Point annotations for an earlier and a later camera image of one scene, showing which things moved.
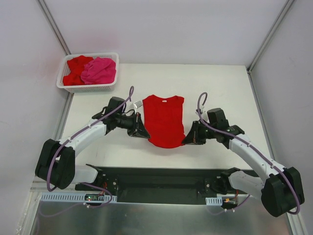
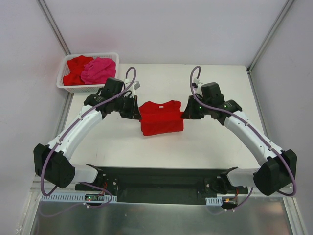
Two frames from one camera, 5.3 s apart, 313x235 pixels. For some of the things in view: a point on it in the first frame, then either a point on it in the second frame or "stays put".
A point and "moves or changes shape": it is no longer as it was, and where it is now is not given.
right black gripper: [195, 132] to [190, 110]
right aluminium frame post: [287, 5] stays put
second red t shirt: [76, 64] stays put
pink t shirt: [99, 70] stays put
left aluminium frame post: [44, 7] stays put
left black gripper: [136, 124] to [133, 107]
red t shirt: [164, 121] moves or changes shape
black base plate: [156, 185] stays put
